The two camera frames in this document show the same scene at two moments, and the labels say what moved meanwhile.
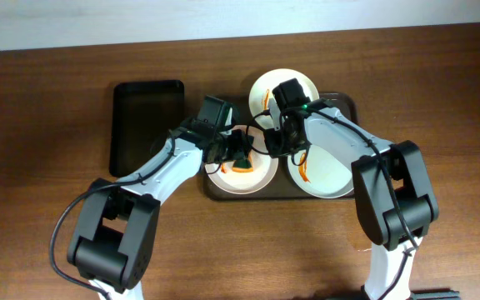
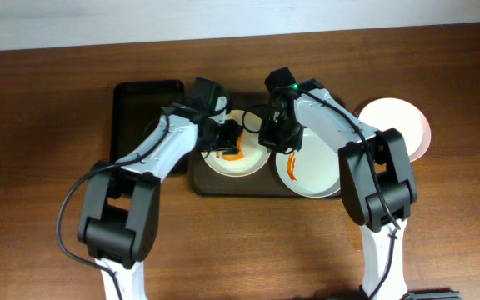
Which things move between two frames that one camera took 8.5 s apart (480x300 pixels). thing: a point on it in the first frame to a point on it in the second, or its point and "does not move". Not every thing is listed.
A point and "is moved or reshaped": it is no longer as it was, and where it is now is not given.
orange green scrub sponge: (241, 166) is moved or reshaped
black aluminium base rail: (445, 293) does not move
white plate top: (261, 92) to (387, 112)
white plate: (263, 164) is moved or reshaped
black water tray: (142, 115) does not move
